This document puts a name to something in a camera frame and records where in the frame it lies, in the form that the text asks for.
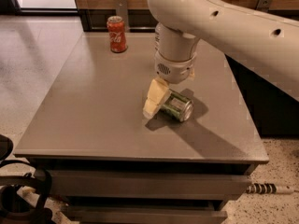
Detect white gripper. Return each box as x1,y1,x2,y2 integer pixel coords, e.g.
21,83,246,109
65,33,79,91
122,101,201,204
143,52,196,119

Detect green soda can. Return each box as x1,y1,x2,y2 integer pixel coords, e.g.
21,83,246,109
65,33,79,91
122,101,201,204
161,91,193,122

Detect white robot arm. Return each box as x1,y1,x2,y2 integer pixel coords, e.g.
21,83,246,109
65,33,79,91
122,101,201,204
143,0,299,119

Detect red cola can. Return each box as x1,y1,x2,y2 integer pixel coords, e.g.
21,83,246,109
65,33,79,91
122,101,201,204
107,16,127,53

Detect grey table with drawers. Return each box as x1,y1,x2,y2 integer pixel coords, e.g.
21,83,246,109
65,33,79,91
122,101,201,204
15,34,268,224

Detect left metal wall bracket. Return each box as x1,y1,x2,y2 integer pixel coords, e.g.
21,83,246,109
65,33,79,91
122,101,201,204
114,0,130,32

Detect metal wall bracket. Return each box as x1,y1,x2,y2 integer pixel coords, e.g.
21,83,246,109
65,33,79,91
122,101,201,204
255,0,273,12
114,0,130,32

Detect right metal wall bracket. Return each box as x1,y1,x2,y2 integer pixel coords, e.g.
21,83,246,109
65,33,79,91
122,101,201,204
255,0,273,12

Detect striped black white cable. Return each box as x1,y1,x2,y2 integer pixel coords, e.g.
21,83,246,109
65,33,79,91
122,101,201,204
246,183,295,196

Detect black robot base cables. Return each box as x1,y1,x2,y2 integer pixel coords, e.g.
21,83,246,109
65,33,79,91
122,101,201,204
0,133,57,224

